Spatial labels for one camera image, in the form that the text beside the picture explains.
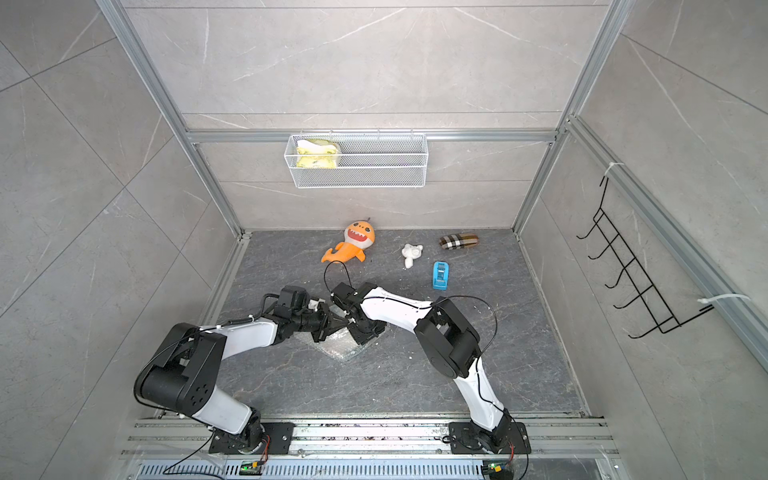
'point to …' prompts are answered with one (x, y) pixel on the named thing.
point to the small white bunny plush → (411, 252)
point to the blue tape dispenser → (440, 275)
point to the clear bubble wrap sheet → (341, 343)
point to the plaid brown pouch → (458, 241)
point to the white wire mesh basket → (357, 161)
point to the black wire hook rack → (667, 320)
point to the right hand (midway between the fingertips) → (370, 335)
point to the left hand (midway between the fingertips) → (352, 316)
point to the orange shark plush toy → (358, 235)
